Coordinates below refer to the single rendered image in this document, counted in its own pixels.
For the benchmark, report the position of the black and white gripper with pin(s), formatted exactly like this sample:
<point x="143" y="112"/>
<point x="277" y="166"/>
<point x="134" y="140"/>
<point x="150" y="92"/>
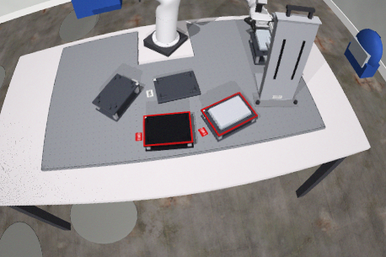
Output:
<point x="258" y="19"/>

